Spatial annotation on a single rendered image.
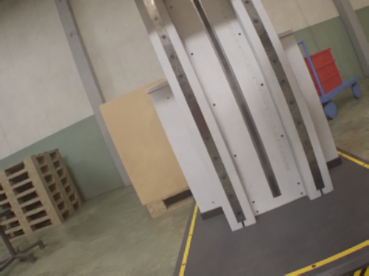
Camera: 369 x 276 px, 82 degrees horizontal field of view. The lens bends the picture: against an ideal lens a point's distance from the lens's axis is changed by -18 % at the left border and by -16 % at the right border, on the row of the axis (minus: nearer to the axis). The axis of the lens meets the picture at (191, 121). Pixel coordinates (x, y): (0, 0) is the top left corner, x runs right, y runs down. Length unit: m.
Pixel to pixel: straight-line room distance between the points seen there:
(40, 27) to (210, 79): 4.58
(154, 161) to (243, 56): 1.47
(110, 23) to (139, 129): 2.83
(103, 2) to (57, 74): 1.50
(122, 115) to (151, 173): 0.53
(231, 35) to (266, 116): 0.26
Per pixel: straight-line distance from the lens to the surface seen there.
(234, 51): 0.76
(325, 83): 3.28
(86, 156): 4.47
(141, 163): 2.07
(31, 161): 3.68
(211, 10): 0.79
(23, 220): 4.05
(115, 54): 4.36
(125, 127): 2.06
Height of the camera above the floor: 0.71
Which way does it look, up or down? 2 degrees down
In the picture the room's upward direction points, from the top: 23 degrees counter-clockwise
